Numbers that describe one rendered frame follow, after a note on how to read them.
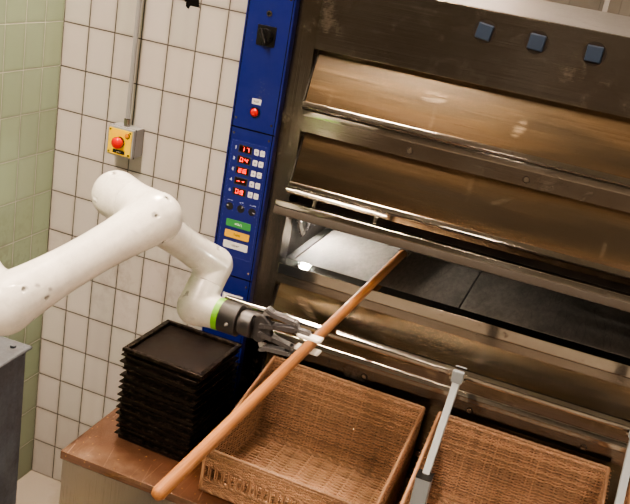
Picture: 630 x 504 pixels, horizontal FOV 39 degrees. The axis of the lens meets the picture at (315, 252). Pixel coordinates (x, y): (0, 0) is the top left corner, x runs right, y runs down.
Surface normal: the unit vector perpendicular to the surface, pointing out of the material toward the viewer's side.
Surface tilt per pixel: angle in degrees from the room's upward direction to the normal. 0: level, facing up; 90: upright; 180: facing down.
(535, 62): 90
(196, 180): 90
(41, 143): 90
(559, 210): 70
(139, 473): 0
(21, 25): 90
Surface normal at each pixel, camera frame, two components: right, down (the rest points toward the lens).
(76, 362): -0.34, 0.26
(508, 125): -0.26, -0.07
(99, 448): 0.17, -0.93
